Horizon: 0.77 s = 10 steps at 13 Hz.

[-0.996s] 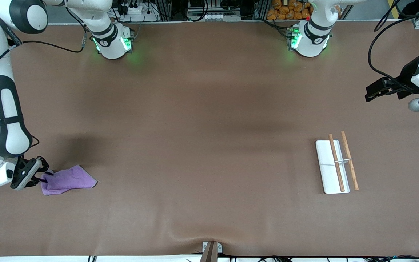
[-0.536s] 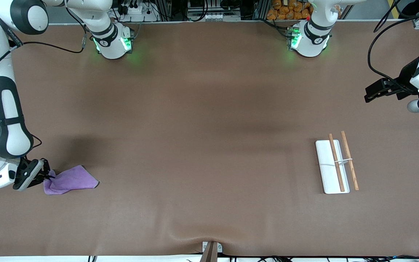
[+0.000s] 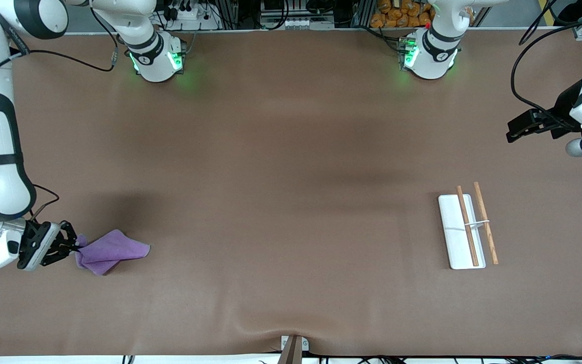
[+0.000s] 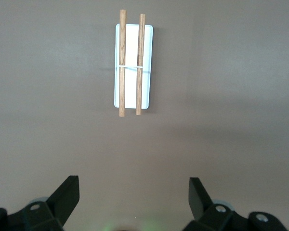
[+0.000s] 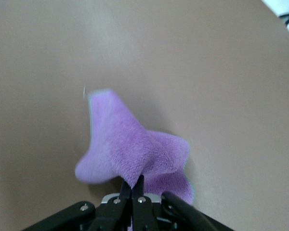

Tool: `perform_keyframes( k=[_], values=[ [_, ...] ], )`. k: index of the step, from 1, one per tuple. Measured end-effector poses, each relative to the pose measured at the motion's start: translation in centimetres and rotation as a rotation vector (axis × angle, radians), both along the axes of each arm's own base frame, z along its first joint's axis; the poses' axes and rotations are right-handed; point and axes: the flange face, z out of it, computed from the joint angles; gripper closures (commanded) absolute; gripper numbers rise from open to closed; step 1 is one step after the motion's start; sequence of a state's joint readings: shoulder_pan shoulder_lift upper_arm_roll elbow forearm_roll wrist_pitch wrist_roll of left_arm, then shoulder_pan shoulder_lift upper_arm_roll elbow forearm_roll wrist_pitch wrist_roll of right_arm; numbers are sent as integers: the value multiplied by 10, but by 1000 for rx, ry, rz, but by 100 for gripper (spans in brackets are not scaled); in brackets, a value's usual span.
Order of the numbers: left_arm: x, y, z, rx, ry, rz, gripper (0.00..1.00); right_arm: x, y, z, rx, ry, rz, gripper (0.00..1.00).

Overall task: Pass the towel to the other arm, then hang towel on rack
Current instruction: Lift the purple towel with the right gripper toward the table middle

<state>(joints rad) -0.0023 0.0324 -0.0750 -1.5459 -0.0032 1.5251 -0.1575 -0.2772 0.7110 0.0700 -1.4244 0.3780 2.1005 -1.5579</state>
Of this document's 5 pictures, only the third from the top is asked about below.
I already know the wooden chopsticks pair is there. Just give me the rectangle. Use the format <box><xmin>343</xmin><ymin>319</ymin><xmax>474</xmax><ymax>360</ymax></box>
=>
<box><xmin>438</xmin><ymin>181</ymin><xmax>500</xmax><ymax>270</ymax></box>

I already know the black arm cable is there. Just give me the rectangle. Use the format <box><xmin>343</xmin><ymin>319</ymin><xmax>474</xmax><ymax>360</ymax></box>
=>
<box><xmin>510</xmin><ymin>0</ymin><xmax>582</xmax><ymax>127</ymax></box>
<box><xmin>0</xmin><ymin>8</ymin><xmax>120</xmax><ymax>223</ymax></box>

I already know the bag of orange snacks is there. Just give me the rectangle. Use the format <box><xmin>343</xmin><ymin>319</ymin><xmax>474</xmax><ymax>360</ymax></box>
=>
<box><xmin>370</xmin><ymin>0</ymin><xmax>435</xmax><ymax>29</ymax></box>

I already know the aluminium camera mount post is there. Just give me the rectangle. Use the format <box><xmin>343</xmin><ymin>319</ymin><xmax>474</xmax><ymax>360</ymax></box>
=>
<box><xmin>277</xmin><ymin>335</ymin><xmax>310</xmax><ymax>364</ymax></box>

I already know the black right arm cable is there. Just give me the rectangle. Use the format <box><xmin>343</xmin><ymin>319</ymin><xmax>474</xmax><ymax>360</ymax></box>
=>
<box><xmin>0</xmin><ymin>8</ymin><xmax>120</xmax><ymax>223</ymax></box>

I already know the purple microfibre towel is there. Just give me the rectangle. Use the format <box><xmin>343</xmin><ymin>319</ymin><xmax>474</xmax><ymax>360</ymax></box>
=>
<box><xmin>74</xmin><ymin>229</ymin><xmax>151</xmax><ymax>276</ymax></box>

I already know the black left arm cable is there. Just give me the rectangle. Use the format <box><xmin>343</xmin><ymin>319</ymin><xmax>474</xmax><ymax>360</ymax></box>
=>
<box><xmin>510</xmin><ymin>0</ymin><xmax>582</xmax><ymax>127</ymax></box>

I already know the white power strip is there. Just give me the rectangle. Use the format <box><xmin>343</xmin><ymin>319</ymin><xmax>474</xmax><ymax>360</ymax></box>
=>
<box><xmin>162</xmin><ymin>0</ymin><xmax>221</xmax><ymax>31</ymax></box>

